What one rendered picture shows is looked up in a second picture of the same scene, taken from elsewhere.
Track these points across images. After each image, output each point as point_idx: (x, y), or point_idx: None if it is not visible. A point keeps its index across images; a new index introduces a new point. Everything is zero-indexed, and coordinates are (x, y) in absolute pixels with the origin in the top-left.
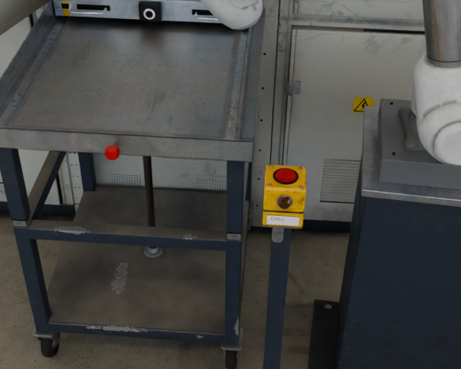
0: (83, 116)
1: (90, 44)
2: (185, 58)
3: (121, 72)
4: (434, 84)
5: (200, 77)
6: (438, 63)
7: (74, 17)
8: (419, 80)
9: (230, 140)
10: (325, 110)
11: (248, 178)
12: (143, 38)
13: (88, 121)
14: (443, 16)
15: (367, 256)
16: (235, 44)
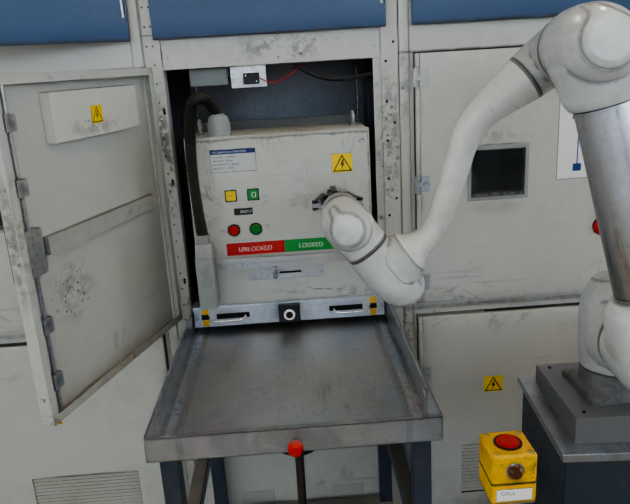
0: (254, 414)
1: (236, 349)
2: (335, 350)
3: (277, 370)
4: None
5: (359, 365)
6: None
7: (212, 328)
8: (617, 324)
9: (418, 418)
10: (457, 393)
11: (389, 476)
12: (287, 338)
13: (262, 419)
14: None
15: None
16: (377, 332)
